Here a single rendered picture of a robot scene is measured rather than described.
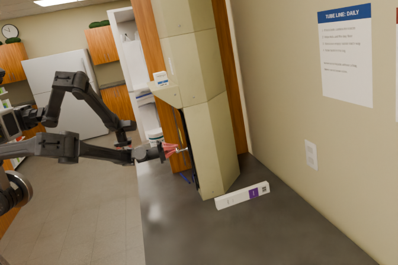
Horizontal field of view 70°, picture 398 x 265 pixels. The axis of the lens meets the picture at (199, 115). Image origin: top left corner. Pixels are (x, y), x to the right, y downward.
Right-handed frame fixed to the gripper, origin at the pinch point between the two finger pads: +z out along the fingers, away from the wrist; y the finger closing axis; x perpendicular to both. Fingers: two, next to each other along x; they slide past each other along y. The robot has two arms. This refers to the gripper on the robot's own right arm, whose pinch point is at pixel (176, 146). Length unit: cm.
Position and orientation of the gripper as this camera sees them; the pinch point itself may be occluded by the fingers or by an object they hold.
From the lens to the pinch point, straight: 140.1
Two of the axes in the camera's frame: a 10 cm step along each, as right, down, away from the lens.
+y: -1.8, -9.4, -2.9
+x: -2.3, -2.5, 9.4
